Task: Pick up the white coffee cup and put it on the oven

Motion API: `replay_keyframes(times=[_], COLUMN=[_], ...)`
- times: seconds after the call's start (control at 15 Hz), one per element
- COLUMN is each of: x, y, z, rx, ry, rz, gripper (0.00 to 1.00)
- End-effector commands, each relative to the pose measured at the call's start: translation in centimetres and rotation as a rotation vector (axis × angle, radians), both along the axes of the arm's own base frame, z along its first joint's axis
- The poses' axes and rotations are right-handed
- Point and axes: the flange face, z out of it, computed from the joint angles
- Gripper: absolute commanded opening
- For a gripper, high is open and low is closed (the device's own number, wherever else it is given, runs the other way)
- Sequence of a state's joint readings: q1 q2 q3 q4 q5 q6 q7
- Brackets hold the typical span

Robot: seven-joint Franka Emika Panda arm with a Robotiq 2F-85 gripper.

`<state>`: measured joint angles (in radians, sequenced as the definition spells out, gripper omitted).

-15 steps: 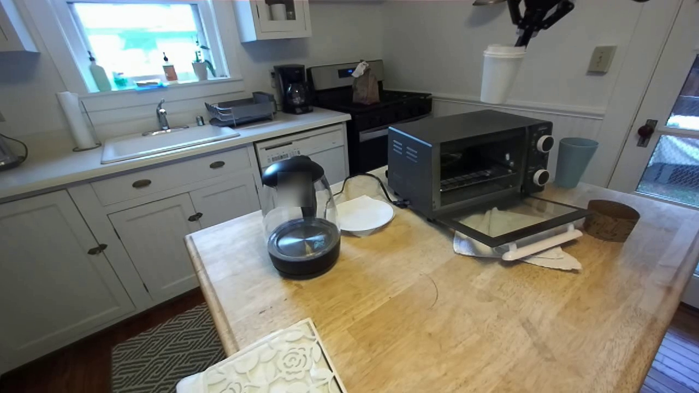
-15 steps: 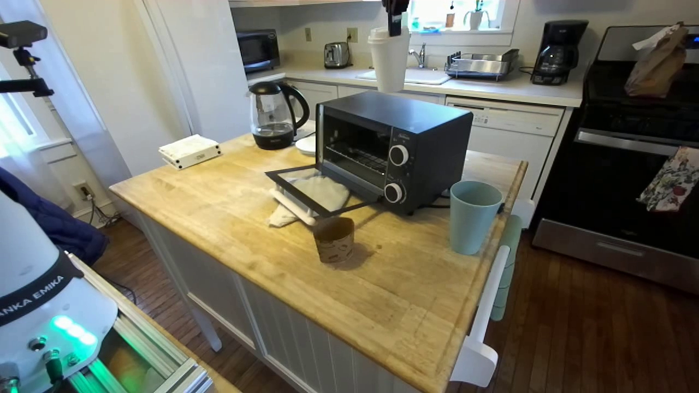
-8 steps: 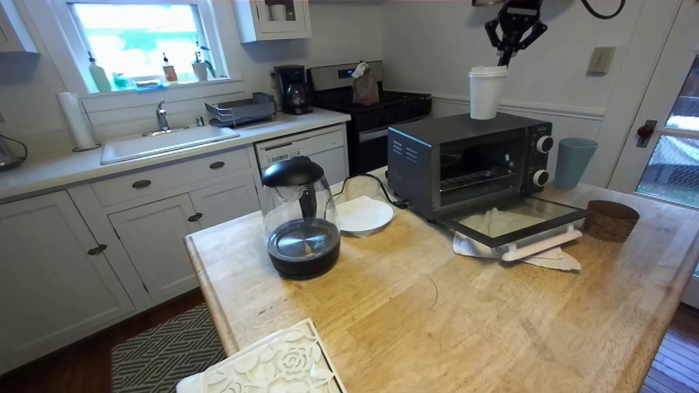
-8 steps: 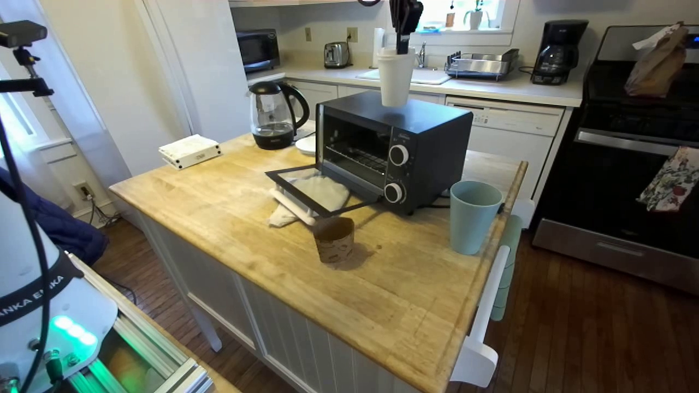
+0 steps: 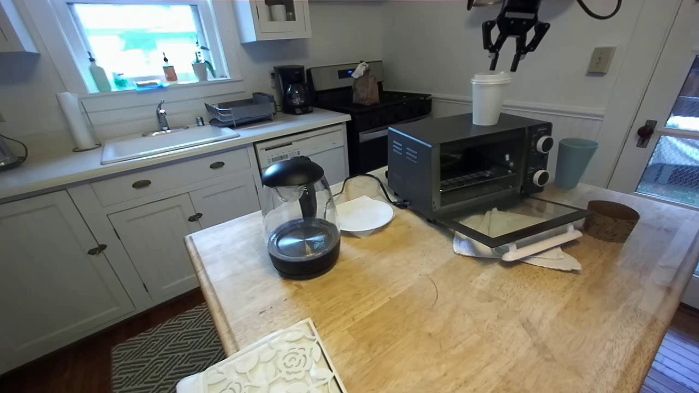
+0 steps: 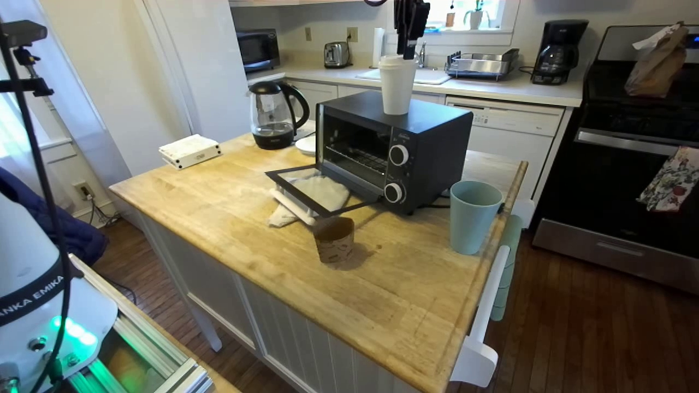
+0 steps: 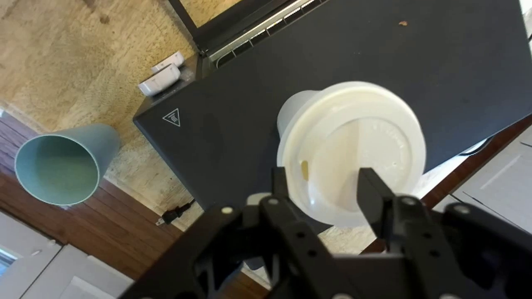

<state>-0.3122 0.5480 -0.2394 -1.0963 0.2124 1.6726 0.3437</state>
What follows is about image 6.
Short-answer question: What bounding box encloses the white coffee cup with lid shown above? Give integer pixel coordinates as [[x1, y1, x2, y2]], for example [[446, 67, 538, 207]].
[[375, 56, 419, 118]]

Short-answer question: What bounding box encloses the black toaster oven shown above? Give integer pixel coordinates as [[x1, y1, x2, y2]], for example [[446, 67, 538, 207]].
[[263, 89, 475, 220]]

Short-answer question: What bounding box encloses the black coffee maker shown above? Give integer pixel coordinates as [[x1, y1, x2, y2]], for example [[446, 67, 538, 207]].
[[530, 17, 590, 87]]

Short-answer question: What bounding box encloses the teal plastic cup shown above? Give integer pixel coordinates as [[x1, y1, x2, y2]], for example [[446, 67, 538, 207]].
[[447, 179, 507, 258]]

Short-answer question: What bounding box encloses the brown cork cup sleeve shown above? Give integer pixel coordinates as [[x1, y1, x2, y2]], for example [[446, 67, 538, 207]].
[[313, 214, 355, 267]]

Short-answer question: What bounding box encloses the white paper towel roll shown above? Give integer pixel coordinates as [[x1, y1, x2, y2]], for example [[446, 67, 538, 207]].
[[369, 26, 386, 71]]

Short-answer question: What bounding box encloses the kitchen window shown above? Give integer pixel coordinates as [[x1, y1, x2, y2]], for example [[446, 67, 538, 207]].
[[427, 0, 519, 38]]

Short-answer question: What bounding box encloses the white pot on sill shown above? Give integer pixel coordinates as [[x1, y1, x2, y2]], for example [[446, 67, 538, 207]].
[[464, 0, 487, 34]]

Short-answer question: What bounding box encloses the white sink basin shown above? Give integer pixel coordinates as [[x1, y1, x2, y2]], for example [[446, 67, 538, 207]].
[[357, 67, 452, 87]]

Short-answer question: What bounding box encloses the silver toaster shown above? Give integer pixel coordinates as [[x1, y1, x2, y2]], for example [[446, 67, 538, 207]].
[[320, 40, 354, 73]]

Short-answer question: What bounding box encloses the metal dish rack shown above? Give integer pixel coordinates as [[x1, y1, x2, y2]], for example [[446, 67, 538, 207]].
[[443, 46, 521, 83]]

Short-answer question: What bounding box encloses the black microwave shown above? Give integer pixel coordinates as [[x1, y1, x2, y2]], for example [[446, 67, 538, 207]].
[[236, 29, 281, 76]]

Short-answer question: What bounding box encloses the white plate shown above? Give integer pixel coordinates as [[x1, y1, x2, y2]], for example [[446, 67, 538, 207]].
[[292, 132, 320, 158]]

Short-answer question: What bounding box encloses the glass electric kettle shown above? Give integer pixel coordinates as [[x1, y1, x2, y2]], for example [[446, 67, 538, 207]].
[[247, 79, 313, 153]]

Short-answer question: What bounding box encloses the brown paper bag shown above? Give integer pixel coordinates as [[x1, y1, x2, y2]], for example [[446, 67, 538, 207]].
[[623, 21, 691, 100]]

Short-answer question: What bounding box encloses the small white box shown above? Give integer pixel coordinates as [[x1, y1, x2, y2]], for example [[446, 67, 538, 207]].
[[156, 134, 222, 171]]

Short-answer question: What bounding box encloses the black kitchen stove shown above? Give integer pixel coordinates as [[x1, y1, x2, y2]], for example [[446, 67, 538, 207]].
[[528, 25, 699, 297]]

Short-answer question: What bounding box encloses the teal hanging towel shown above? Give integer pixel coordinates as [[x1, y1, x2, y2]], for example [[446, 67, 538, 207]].
[[488, 213, 526, 323]]

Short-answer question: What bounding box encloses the floral dish towel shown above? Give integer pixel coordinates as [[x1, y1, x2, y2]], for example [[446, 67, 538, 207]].
[[636, 146, 699, 214]]

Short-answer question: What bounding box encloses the wooden top kitchen island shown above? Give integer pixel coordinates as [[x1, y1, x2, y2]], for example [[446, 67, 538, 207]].
[[106, 132, 530, 393]]

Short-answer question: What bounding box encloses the white towel bar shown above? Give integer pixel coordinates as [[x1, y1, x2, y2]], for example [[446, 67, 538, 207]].
[[447, 242, 510, 390]]

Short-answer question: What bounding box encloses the dark blue cloth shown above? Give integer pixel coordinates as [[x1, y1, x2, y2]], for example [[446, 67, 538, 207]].
[[0, 168, 108, 267]]

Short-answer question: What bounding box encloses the low wall outlet with cable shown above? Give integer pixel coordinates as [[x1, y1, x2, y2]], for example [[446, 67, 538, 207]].
[[73, 181, 119, 230]]

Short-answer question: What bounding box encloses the black camera on tripod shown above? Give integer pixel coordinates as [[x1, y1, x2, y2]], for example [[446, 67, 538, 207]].
[[0, 21, 57, 98]]

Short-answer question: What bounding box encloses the black hanging cable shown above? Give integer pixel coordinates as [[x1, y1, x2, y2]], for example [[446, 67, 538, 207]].
[[1, 43, 73, 393]]

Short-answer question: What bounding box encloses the aluminium frame rail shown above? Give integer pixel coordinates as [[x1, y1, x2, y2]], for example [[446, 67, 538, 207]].
[[64, 250, 215, 393]]

